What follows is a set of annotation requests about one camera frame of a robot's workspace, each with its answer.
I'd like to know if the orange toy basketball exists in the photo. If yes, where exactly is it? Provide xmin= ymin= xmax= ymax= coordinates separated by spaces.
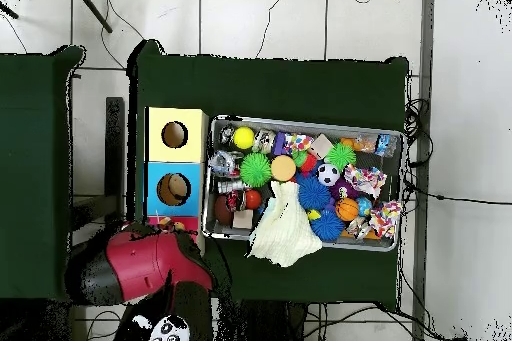
xmin=334 ymin=197 xmax=360 ymax=222

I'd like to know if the black tripod leg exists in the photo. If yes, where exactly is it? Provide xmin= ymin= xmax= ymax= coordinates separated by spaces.
xmin=71 ymin=0 xmax=114 ymax=34

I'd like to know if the silver wire mesh bin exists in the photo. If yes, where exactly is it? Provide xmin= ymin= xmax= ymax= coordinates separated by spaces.
xmin=201 ymin=113 xmax=407 ymax=253

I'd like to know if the round orange sponge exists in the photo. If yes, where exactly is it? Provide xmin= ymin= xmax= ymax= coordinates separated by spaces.
xmin=270 ymin=154 xmax=298 ymax=182

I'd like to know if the blue spiky toy with eyes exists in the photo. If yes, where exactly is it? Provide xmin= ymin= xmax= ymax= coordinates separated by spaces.
xmin=295 ymin=175 xmax=332 ymax=211

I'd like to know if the dark green tablecloth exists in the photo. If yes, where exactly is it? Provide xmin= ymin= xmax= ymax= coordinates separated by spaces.
xmin=125 ymin=38 xmax=410 ymax=305
xmin=0 ymin=45 xmax=94 ymax=303

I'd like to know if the large multicoloured patchwork cloth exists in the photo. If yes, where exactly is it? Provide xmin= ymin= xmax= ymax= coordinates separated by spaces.
xmin=343 ymin=164 xmax=388 ymax=199

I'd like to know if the black monitor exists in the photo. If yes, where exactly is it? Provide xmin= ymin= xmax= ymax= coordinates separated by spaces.
xmin=67 ymin=96 xmax=126 ymax=246

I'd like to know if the black and white soccer ball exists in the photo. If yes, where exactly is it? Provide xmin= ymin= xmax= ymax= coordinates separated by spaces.
xmin=315 ymin=162 xmax=342 ymax=187

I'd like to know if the blue spiky rubber ball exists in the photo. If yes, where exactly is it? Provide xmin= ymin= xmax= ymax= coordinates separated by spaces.
xmin=310 ymin=208 xmax=346 ymax=242

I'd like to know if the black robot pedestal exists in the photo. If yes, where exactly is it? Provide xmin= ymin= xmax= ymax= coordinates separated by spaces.
xmin=235 ymin=299 xmax=309 ymax=341

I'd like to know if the wooden box with three holes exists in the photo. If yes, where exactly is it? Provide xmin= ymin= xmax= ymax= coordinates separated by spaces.
xmin=142 ymin=106 xmax=210 ymax=256

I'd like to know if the cream and mint cloth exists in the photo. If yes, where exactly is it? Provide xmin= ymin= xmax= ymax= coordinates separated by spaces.
xmin=246 ymin=180 xmax=324 ymax=269

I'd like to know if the yellow ball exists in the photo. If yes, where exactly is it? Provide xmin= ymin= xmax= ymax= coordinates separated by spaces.
xmin=232 ymin=126 xmax=257 ymax=151

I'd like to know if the large green spiky ball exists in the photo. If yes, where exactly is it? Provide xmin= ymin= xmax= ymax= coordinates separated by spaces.
xmin=238 ymin=151 xmax=273 ymax=189

